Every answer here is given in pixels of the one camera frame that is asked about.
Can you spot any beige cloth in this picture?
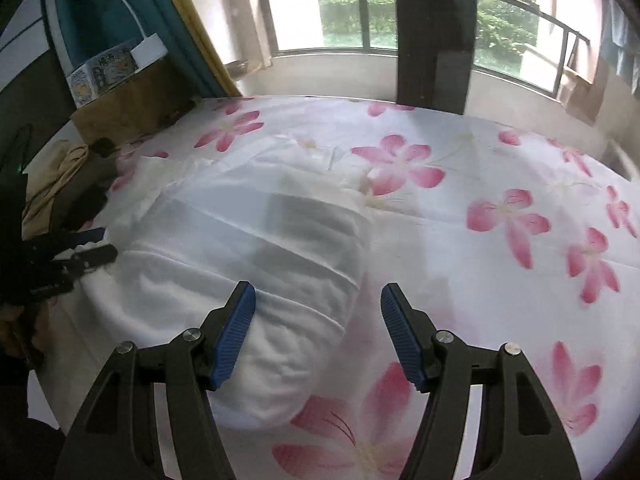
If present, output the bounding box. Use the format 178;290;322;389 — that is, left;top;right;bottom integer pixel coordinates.
21;139;93;238

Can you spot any white appliance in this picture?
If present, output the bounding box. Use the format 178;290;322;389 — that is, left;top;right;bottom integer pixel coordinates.
606;139;640;182

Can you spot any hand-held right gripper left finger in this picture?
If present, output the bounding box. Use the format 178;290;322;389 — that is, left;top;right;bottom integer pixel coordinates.
52;281;257;480

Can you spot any black window frame post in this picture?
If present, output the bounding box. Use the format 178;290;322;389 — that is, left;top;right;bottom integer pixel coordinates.
391;0;478;117

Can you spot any white desk lamp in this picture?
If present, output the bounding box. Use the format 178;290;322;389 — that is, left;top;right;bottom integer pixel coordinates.
74;0;168;69

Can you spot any person's left hand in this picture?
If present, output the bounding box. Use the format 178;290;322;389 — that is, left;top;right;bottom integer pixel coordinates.
0;302;48;367

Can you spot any brown bedside box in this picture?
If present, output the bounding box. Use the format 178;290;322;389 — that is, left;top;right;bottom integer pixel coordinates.
69;57;197;147

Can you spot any pink floral bed sheet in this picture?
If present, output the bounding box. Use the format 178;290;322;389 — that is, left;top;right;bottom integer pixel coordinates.
27;94;640;480

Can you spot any yellow curtain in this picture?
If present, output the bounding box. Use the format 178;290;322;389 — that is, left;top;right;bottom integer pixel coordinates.
152;0;244;99

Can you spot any black balcony railing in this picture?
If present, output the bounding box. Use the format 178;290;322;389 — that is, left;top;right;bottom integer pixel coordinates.
257;0;592;102

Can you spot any dark cloth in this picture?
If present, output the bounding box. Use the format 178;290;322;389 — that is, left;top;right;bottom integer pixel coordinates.
64;184;110;230

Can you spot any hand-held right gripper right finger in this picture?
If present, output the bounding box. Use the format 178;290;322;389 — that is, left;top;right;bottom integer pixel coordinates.
380;282;584;480

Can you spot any metal basin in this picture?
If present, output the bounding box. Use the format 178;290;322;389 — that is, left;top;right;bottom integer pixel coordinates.
221;59;252;80

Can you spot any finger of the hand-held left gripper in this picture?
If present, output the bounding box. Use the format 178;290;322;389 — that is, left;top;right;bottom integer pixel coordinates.
50;226;109;257
55;244;119;277

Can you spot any teal curtain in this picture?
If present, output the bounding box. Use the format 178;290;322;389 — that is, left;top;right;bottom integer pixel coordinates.
42;0;227;107

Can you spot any white garment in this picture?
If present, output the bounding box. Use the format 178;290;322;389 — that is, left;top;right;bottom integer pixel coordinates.
30;136;375;432

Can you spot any printed cartoon box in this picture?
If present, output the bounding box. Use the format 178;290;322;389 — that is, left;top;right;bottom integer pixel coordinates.
66;44;140;109

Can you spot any brown cardboard box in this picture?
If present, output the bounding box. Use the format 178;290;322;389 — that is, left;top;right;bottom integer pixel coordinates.
559;62;610;125

